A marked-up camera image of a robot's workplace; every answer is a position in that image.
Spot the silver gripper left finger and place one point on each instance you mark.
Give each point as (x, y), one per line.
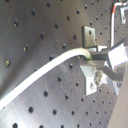
(94, 78)

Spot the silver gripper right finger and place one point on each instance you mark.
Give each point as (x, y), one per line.
(98, 54)

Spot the metal cable clip bracket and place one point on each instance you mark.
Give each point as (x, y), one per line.
(88, 36)

